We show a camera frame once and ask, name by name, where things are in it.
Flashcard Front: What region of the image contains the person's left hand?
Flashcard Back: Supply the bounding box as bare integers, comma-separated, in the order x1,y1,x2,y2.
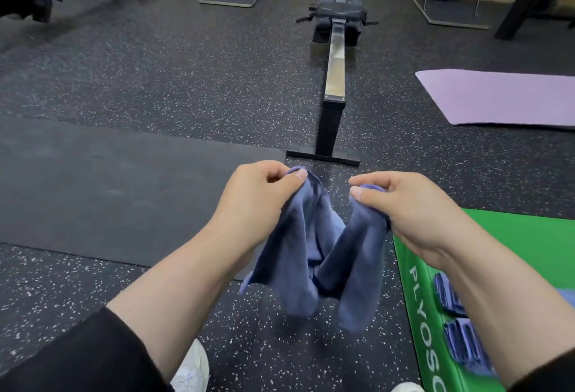
215,160,309,249

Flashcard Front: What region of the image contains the person's right hand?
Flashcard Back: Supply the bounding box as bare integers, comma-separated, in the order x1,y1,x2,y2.
348,171,469,271

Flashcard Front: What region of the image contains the blue towel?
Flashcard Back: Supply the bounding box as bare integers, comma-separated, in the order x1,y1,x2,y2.
433,272,468,317
442,317,497,377
239,166,391,333

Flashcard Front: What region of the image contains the person's left forearm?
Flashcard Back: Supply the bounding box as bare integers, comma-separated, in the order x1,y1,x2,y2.
105,221,260,382

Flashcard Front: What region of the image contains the person's right forearm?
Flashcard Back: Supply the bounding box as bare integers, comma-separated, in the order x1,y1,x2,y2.
431,225,575,389

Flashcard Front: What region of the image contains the black rowing machine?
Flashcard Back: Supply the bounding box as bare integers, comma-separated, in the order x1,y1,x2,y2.
286,0,379,167

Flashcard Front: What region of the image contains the folded blue towel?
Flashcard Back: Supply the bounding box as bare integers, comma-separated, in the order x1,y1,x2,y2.
433,272,468,317
442,317,497,377

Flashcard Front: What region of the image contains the purple yoga mat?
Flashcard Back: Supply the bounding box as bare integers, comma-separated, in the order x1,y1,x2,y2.
414,69,575,128

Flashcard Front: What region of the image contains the green plyo box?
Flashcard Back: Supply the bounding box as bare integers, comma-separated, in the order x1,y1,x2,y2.
393,208,575,392

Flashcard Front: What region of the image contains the large black floor mat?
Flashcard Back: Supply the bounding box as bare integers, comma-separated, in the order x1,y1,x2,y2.
0,113,288,281

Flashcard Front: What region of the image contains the white left shoe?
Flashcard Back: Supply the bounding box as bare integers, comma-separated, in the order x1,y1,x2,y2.
170,339,210,392

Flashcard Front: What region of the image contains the black right sleeve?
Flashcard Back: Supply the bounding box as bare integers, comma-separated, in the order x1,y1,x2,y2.
509,348,575,392

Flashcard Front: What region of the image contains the black sleeve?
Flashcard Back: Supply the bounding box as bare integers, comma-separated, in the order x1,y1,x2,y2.
509,348,575,392
0,306,175,392

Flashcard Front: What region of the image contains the black left sleeve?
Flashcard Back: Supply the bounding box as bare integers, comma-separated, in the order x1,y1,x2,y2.
0,306,175,392

